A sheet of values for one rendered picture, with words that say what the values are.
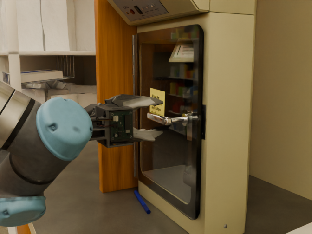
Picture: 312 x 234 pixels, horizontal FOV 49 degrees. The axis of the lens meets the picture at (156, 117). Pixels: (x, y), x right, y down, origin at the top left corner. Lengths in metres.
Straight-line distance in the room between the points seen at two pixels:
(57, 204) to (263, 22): 0.82
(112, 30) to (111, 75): 0.12
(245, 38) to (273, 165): 0.55
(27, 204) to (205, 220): 0.37
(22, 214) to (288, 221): 0.62
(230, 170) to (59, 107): 0.42
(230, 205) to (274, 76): 0.50
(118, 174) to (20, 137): 0.61
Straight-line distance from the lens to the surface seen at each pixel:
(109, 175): 1.02
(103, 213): 0.91
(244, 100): 0.74
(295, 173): 1.12
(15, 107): 0.45
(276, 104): 1.14
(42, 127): 0.44
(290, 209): 0.99
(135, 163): 0.98
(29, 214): 0.56
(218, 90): 0.69
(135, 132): 0.72
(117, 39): 0.98
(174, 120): 0.70
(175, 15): 0.74
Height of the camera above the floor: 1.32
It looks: 10 degrees down
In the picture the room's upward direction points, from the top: straight up
